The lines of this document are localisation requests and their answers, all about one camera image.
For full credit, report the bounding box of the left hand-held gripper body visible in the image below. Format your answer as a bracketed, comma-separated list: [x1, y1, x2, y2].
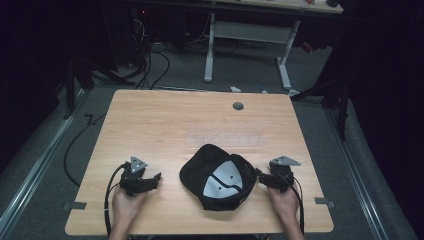
[119, 155, 150, 198]

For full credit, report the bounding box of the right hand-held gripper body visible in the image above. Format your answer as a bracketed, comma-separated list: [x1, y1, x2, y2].
[268, 155, 302, 194]

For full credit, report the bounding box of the black baseball cap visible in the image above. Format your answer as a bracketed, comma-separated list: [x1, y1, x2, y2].
[178, 143, 259, 212]

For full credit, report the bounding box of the person's right hand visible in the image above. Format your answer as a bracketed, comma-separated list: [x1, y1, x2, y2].
[267, 185, 301, 224]

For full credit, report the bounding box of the person's left hand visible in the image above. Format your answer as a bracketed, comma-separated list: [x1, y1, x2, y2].
[111, 188, 150, 228]

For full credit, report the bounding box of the black stand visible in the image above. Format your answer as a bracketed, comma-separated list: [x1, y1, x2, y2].
[61, 49, 136, 121]
[289, 66, 355, 142]

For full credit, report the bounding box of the white-framed wooden desk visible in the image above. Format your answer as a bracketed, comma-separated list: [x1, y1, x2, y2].
[203, 0, 345, 92]

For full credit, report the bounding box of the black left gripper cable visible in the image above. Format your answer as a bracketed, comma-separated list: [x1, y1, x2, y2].
[103, 162, 130, 238]

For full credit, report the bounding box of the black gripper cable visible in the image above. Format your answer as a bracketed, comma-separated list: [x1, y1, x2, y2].
[289, 183, 306, 236]
[103, 162, 130, 238]

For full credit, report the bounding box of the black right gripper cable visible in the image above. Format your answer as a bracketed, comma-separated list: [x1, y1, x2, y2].
[289, 183, 306, 236]

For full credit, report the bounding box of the black floor cable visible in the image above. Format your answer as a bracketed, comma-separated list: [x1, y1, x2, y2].
[63, 113, 108, 188]

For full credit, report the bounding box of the metal floor rail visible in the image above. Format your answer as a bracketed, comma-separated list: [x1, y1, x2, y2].
[323, 105, 392, 240]
[0, 89, 88, 236]

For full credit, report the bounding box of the bundle of black cables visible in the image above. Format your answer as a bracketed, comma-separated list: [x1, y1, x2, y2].
[128, 16, 172, 91]

